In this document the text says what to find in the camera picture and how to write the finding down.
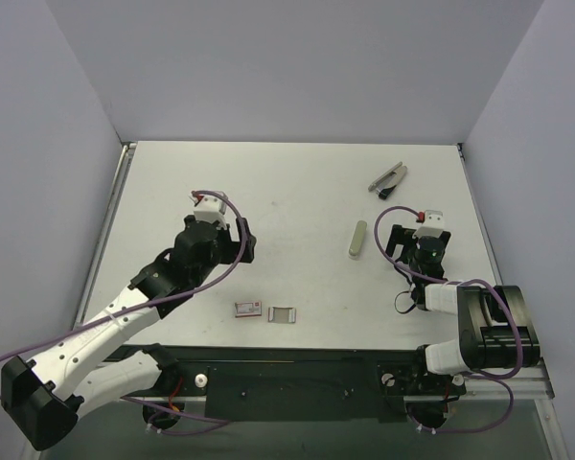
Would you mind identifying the beige stapler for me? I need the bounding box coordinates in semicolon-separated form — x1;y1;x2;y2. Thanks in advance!
348;220;368;259

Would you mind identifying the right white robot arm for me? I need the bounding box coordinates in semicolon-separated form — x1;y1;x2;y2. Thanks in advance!
385;224;541;392

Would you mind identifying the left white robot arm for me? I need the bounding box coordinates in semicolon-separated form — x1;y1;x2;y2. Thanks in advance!
0;211;256;451

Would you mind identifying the red white staple box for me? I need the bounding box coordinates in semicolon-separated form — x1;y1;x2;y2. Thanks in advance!
235;301;263;318

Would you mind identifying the open staple box tray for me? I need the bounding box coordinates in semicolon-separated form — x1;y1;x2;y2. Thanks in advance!
268;307;296;324

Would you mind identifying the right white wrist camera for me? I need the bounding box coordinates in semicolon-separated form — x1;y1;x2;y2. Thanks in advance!
414;210;445;239

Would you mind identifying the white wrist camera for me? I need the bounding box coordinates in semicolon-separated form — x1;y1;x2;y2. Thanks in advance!
414;210;445;239
191;192;227;229

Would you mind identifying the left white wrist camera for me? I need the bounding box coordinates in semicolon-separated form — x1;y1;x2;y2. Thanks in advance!
191;192;227;229

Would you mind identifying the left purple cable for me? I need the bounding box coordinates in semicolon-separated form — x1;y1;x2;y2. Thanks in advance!
0;191;250;437

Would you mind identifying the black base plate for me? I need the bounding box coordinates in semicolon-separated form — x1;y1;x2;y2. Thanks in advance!
119;342;471;425

